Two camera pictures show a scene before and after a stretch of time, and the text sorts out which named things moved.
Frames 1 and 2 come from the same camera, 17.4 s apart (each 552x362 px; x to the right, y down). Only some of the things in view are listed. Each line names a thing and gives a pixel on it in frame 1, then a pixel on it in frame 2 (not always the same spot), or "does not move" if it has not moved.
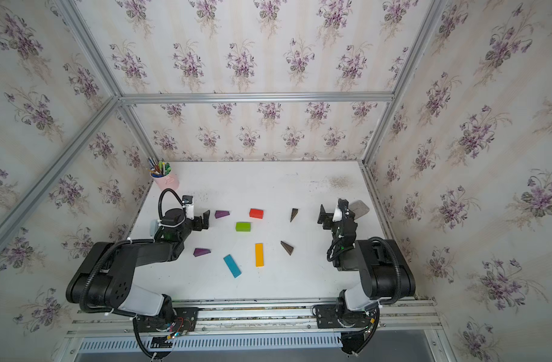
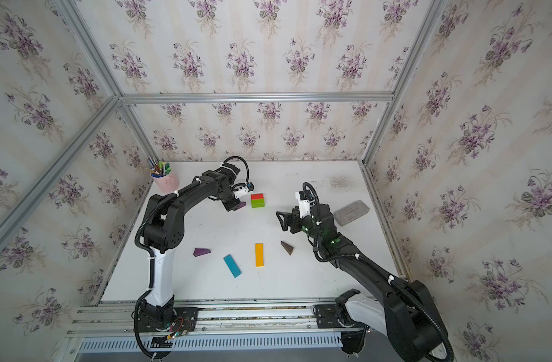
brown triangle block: x=287 y=247 does not move
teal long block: x=233 y=267 does not move
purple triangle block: x=200 y=251 does not move
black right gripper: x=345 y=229 to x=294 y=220
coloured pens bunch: x=159 y=168 does not move
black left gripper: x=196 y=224 to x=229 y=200
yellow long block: x=259 y=255 does not move
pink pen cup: x=167 y=182 does not move
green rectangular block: x=241 y=226 to x=257 y=203
